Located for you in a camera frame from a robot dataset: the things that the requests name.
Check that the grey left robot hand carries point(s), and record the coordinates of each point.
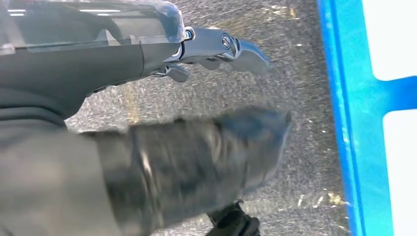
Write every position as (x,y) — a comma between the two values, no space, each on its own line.
(81,65)

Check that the blue metal shelf rack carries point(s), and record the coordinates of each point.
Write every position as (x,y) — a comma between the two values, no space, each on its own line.
(351,130)

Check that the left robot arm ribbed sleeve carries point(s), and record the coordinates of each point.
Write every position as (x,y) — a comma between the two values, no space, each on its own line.
(39,182)

